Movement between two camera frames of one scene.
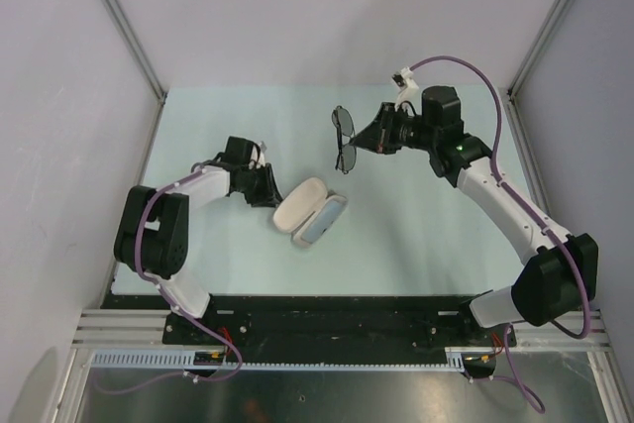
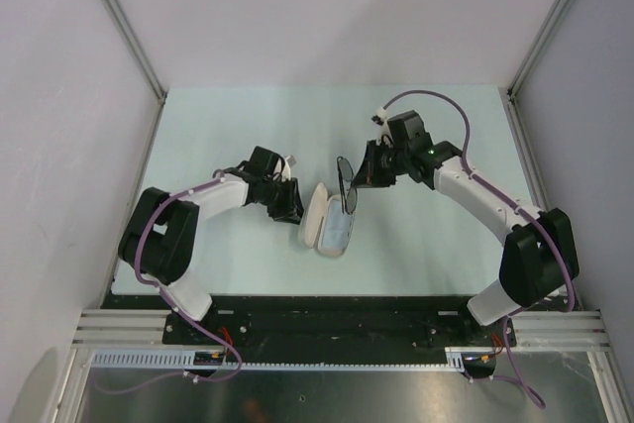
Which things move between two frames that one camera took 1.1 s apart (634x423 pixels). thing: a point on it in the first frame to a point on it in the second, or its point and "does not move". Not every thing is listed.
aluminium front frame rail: [146, 328] does not move
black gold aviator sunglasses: [343, 121] to [348, 192]
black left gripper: [269, 194] to [292, 208]
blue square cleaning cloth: [326, 216] to [336, 226]
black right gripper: [377, 137] to [369, 175]
